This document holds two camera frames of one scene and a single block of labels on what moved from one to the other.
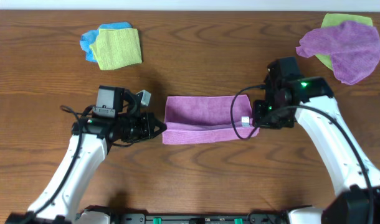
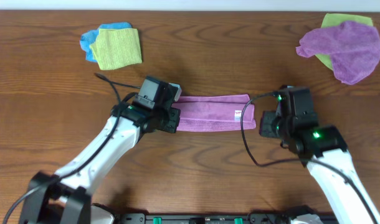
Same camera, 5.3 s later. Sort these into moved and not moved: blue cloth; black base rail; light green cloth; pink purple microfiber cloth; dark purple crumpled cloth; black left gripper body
Moved: pink purple microfiber cloth; black left gripper body
Not moved: light green cloth; black base rail; blue cloth; dark purple crumpled cloth
